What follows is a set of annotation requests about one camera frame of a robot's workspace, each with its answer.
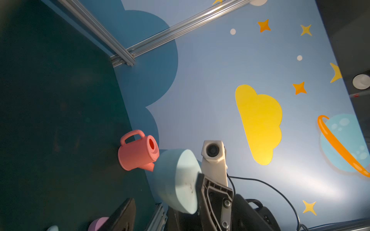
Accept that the aluminium back frame rail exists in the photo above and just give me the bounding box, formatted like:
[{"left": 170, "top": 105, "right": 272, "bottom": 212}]
[{"left": 58, "top": 0, "right": 135, "bottom": 66}]

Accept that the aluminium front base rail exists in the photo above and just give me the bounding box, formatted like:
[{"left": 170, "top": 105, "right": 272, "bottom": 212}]
[{"left": 145, "top": 203, "right": 168, "bottom": 231}]

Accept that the pink earbud charging case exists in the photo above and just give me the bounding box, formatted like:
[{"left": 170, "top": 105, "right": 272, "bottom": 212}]
[{"left": 87, "top": 217, "right": 109, "bottom": 231}]

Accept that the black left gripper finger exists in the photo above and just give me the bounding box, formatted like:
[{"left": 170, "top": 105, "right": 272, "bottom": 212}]
[{"left": 99, "top": 198, "right": 136, "bottom": 231}]

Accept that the pink toy watering can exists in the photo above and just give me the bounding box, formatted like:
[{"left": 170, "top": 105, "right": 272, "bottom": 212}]
[{"left": 118, "top": 130, "right": 160, "bottom": 172}]

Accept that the light blue earbud case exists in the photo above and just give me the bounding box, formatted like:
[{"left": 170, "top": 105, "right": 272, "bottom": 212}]
[{"left": 153, "top": 149, "right": 201, "bottom": 215}]

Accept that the aluminium right frame post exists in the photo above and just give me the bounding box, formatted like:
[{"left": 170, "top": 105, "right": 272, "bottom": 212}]
[{"left": 127, "top": 0, "right": 251, "bottom": 59}]

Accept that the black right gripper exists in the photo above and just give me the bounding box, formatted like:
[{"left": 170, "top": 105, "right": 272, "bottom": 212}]
[{"left": 166, "top": 173, "right": 281, "bottom": 231}]

